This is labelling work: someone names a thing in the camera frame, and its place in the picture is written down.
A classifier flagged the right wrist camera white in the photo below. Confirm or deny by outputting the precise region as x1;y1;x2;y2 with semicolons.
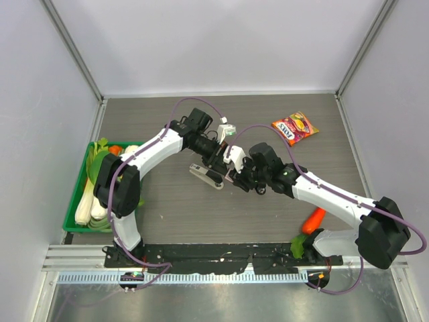
223;146;246;173

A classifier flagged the small orange toy vegetable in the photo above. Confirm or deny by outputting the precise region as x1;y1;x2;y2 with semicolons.
108;145;123;156

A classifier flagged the green plastic tray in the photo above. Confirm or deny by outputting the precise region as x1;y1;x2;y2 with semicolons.
63;141;143;233

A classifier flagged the orange toy carrot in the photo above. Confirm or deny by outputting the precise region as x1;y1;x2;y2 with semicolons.
301;207;326;235

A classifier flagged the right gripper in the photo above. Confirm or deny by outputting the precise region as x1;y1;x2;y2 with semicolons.
229;156;270;192

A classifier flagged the orange candy bag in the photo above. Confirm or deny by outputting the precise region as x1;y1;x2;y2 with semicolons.
271;111;319;146

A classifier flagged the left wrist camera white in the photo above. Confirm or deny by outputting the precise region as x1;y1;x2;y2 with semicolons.
217;117;237;143

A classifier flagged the white slotted cable duct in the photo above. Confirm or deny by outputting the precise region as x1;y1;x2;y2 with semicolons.
57;271;308;286

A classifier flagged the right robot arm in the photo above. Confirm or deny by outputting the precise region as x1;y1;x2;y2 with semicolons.
223;142;410;270

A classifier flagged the red white staple box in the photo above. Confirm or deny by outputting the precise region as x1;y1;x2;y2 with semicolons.
225;169;233;182

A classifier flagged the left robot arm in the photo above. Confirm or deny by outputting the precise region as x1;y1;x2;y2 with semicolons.
93;108;217;268

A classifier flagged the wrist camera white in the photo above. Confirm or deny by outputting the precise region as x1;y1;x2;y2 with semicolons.
217;117;237;143
223;146;246;173

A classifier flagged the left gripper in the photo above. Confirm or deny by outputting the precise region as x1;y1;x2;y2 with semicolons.
188;135;229;177

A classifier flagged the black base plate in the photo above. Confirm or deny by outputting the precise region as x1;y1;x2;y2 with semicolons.
103;241;343;274

